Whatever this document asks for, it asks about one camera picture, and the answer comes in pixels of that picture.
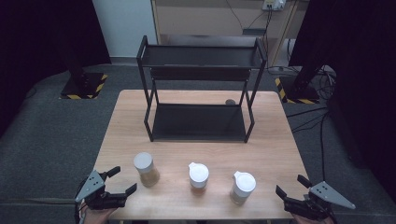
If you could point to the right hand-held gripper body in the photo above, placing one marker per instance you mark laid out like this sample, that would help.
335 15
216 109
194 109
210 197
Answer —
327 194

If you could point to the person's right hand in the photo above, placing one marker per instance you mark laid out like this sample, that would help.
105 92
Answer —
305 221

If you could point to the jar with white spout lid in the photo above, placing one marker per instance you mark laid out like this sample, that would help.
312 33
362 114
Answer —
198 174
244 184

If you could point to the black curtain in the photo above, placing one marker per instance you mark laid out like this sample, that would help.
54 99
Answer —
37 46
364 62

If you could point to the small round grey disc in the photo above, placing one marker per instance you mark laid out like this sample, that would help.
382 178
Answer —
230 101

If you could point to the white wall power socket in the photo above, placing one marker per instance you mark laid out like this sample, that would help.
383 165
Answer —
273 4

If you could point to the striped-edge black stand base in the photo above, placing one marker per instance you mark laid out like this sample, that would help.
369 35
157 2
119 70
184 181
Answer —
82 88
299 91

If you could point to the light wooden cabinet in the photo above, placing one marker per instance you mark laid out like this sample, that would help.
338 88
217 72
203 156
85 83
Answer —
199 18

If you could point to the black metal two-tier rack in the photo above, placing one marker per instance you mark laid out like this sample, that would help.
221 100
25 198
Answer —
199 123

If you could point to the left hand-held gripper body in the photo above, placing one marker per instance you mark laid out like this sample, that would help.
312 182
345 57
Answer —
93 186

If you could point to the person's left hand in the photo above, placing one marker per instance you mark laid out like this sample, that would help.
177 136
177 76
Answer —
98 216

